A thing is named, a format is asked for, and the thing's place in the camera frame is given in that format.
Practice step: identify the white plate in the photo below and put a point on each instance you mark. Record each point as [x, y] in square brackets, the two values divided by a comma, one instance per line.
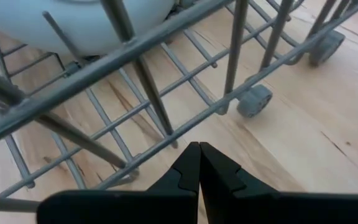
[82, 21]

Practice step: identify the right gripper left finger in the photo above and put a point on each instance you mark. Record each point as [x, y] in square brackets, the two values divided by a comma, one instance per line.
[135, 208]

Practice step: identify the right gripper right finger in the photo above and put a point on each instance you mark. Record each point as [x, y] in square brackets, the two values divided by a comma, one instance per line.
[275, 208]

